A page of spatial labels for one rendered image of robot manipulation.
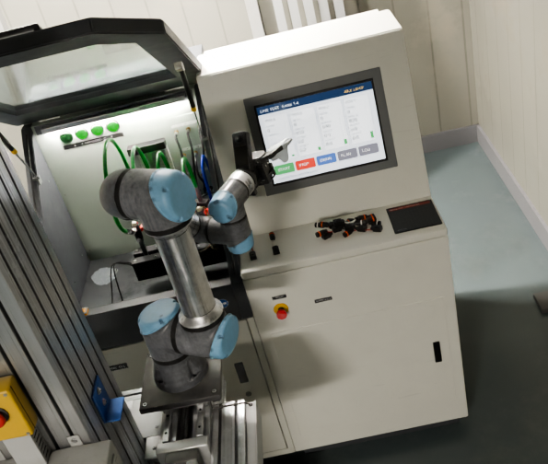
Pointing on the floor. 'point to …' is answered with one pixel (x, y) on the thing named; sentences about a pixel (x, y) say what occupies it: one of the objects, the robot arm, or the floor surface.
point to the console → (354, 295)
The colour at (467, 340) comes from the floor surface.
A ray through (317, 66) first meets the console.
